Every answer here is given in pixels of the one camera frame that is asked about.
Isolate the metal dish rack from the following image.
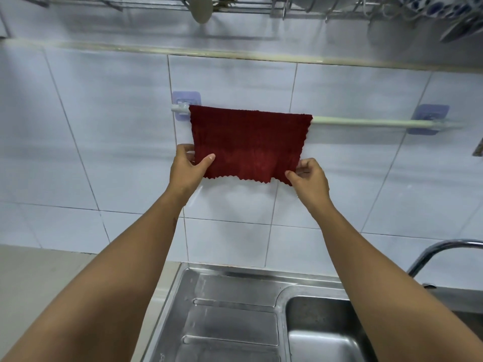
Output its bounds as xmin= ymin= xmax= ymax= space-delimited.
xmin=11 ymin=0 xmax=483 ymax=23

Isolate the person's left forearm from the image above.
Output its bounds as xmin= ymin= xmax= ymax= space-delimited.
xmin=0 ymin=186 xmax=189 ymax=362

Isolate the pale green towel rail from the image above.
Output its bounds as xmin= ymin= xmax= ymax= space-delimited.
xmin=171 ymin=104 xmax=459 ymax=129

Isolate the person's right forearm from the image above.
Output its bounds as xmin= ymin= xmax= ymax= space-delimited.
xmin=309 ymin=200 xmax=483 ymax=362

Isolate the stainless steel sink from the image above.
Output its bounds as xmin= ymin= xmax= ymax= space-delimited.
xmin=141 ymin=262 xmax=483 ymax=362

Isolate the pale green ladle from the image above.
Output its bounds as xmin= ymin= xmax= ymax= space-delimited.
xmin=189 ymin=0 xmax=214 ymax=24

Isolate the chrome faucet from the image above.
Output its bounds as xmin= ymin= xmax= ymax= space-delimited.
xmin=407 ymin=239 xmax=483 ymax=289

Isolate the person's right hand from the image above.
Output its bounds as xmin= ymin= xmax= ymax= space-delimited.
xmin=285 ymin=158 xmax=332 ymax=214

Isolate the person's left hand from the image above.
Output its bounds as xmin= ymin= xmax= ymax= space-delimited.
xmin=168 ymin=144 xmax=216 ymax=196

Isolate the dark red cloth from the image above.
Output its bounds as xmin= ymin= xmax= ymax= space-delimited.
xmin=189 ymin=105 xmax=313 ymax=185

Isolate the translucent purple adhesive hook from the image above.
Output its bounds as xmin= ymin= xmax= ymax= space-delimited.
xmin=408 ymin=104 xmax=450 ymax=136
xmin=172 ymin=91 xmax=202 ymax=120

